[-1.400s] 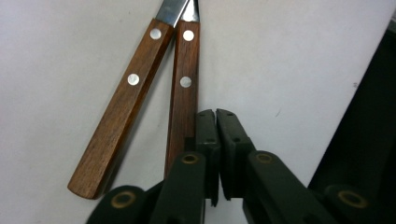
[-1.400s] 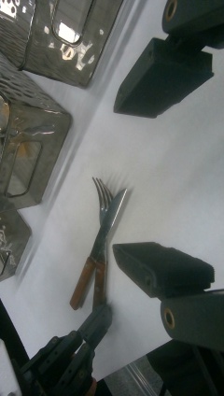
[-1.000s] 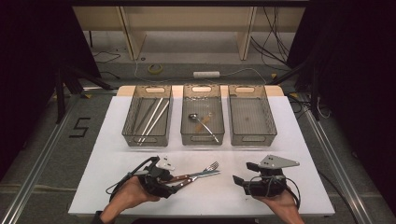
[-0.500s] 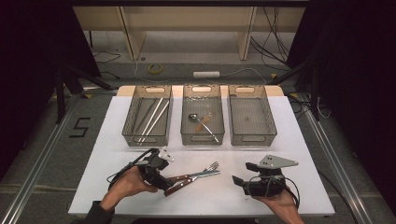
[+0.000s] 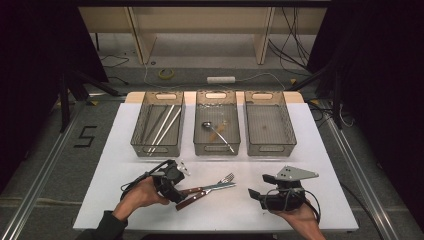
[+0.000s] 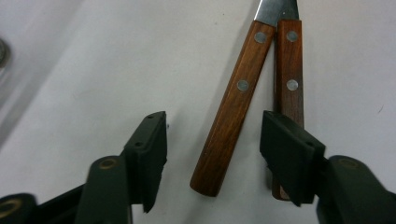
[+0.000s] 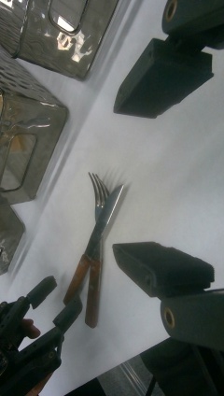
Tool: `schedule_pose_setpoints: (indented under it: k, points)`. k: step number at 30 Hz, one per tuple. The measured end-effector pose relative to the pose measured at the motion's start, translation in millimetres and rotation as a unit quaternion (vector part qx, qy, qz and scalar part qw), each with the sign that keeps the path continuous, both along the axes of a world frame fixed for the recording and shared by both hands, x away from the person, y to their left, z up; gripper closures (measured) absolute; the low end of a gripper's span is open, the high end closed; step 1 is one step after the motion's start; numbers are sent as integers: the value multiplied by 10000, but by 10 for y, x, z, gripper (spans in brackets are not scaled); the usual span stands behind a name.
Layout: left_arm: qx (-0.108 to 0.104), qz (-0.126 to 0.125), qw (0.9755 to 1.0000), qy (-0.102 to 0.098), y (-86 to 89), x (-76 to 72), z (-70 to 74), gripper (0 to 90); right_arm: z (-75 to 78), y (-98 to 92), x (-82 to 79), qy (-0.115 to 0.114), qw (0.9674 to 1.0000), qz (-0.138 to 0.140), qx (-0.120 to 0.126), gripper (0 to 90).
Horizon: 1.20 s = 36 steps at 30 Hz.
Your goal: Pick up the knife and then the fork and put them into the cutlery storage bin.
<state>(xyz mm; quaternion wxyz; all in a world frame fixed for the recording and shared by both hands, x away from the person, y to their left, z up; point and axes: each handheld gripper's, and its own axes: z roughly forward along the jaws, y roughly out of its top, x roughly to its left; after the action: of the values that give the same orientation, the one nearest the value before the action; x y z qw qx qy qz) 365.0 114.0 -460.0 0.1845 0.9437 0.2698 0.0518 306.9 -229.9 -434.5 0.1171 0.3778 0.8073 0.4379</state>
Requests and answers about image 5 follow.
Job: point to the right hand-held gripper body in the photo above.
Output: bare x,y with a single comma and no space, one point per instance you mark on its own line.
286,200

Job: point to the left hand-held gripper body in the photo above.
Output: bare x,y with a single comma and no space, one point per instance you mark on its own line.
168,176

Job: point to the white chopstick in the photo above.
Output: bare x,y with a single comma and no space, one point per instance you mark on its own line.
163,126
168,127

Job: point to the smoky clear plastic bin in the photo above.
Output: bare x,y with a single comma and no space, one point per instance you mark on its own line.
269,128
230,133
138,133

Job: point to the metal spoon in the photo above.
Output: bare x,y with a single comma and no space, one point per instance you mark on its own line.
206,125

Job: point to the person's right hand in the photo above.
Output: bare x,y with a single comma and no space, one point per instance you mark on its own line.
306,220

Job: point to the person's left hand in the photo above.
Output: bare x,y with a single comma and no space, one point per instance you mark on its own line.
141,196

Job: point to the black metal stand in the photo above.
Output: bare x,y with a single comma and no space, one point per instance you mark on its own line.
337,106
64,106

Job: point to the yellow tape roll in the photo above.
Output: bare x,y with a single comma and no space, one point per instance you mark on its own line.
161,76

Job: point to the white power strip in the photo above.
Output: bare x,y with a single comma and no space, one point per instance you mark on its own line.
220,80

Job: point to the black curtain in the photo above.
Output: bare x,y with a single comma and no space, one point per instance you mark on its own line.
383,83
33,66

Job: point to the aluminium floor rail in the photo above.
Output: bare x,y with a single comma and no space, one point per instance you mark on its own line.
40,180
359,176

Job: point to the light wooden desk frame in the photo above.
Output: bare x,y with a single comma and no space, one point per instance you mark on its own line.
200,20

